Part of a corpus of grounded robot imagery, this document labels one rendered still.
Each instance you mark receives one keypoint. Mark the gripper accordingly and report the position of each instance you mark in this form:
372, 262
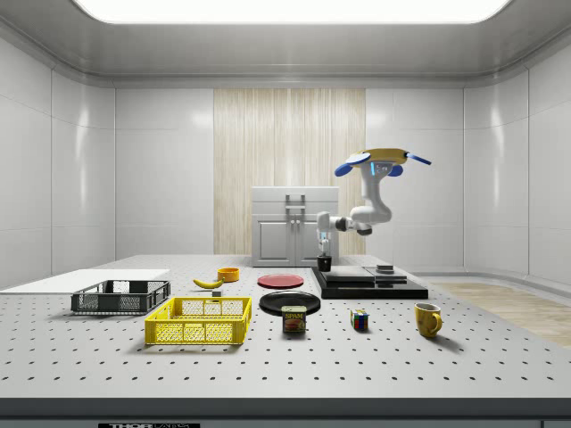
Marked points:
324, 244

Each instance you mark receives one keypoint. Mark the black mug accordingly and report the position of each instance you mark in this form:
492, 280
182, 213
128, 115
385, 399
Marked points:
325, 264

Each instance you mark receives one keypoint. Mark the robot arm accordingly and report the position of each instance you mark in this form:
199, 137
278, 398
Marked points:
374, 191

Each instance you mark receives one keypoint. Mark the white cabinet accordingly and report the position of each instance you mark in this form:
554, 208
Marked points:
276, 232

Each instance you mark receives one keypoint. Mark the red plate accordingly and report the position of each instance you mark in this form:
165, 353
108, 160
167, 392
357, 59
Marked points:
280, 281

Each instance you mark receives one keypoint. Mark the black stove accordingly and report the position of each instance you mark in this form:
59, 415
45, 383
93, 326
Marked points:
370, 290

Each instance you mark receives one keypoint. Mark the black plate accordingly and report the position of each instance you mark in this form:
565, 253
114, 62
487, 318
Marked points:
272, 301

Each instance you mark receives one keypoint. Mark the flat-sided can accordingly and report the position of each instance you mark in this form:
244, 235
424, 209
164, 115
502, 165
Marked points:
294, 321

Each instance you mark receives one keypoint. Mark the puzzle cube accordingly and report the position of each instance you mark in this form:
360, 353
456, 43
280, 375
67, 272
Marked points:
359, 320

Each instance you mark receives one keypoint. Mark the yellow bowl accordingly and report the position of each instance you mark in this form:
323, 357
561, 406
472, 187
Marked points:
228, 275

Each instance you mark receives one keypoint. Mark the drone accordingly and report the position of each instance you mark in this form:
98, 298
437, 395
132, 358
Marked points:
383, 154

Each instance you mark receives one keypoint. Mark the banana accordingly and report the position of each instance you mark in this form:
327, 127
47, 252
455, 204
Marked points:
209, 284

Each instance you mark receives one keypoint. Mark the yellow mug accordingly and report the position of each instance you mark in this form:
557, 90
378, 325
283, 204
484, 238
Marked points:
426, 320

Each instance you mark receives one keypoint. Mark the yellow basket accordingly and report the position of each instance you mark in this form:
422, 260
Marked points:
196, 332

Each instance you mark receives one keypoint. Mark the dark grey basket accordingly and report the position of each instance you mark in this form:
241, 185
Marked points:
116, 303

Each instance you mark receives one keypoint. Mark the white board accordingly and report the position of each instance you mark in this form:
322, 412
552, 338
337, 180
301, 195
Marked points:
80, 280

